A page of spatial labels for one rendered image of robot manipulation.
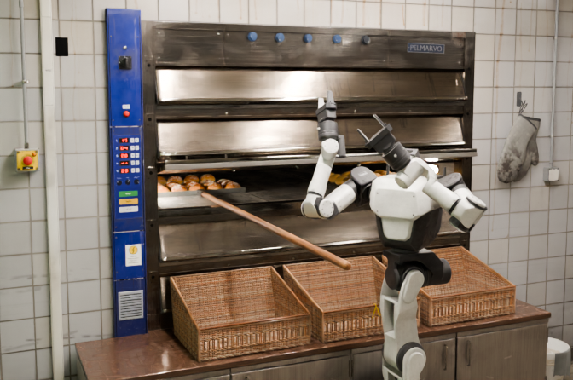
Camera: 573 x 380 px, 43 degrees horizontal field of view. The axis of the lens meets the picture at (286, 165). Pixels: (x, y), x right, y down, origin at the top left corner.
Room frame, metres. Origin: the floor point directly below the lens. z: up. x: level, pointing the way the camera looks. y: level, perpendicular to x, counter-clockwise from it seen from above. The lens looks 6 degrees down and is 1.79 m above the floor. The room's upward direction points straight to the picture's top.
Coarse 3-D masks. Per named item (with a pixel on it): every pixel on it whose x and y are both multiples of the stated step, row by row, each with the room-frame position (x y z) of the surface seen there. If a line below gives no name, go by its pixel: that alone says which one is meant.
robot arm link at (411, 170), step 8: (400, 160) 2.71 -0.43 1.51; (408, 160) 2.73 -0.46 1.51; (392, 168) 2.74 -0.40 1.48; (400, 168) 2.72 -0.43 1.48; (408, 168) 2.71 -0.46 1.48; (416, 168) 2.72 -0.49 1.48; (400, 176) 2.71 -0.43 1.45; (408, 176) 2.71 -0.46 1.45; (416, 176) 2.72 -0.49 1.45; (400, 184) 2.73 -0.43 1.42; (408, 184) 2.70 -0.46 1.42
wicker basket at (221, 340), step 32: (192, 288) 3.52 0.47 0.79; (224, 288) 3.59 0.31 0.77; (256, 288) 3.65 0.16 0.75; (288, 288) 3.50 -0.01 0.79; (192, 320) 3.15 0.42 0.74; (224, 320) 3.54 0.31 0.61; (256, 320) 3.18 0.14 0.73; (288, 320) 3.25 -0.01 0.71; (192, 352) 3.16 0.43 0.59; (224, 352) 3.12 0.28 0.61; (256, 352) 3.18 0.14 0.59
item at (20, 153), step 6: (18, 150) 3.20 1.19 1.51; (24, 150) 3.21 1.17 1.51; (30, 150) 3.22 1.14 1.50; (36, 150) 3.23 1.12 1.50; (18, 156) 3.20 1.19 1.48; (24, 156) 3.21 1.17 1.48; (30, 156) 3.22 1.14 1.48; (36, 156) 3.23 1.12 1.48; (18, 162) 3.20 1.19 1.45; (36, 162) 3.23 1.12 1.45; (18, 168) 3.20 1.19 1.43; (24, 168) 3.20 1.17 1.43; (30, 168) 3.21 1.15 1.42; (36, 168) 3.22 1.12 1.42
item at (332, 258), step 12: (204, 192) 3.94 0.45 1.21; (228, 204) 3.54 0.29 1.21; (252, 216) 3.21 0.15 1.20; (276, 228) 2.95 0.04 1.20; (288, 240) 2.83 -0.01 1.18; (300, 240) 2.73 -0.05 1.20; (312, 252) 2.62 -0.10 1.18; (324, 252) 2.53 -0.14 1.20; (336, 264) 2.43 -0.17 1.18; (348, 264) 2.38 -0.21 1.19
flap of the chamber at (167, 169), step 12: (372, 156) 3.81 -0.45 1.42; (420, 156) 3.93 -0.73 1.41; (432, 156) 3.96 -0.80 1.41; (444, 156) 3.99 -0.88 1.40; (456, 156) 4.02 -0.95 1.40; (468, 156) 4.05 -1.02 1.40; (168, 168) 3.38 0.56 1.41; (180, 168) 3.40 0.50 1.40; (192, 168) 3.43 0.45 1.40; (204, 168) 3.45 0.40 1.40; (216, 168) 3.50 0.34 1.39; (228, 168) 3.55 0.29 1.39; (240, 168) 3.61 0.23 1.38; (252, 168) 3.67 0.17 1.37; (264, 168) 3.74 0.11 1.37; (276, 168) 3.80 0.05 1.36
